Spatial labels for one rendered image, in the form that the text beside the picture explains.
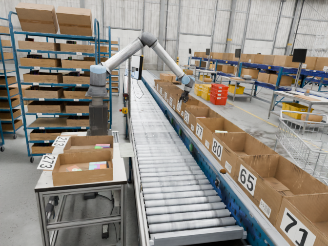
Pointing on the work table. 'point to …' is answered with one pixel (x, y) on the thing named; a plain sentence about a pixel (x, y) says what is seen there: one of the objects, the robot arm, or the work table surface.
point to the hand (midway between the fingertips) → (180, 106)
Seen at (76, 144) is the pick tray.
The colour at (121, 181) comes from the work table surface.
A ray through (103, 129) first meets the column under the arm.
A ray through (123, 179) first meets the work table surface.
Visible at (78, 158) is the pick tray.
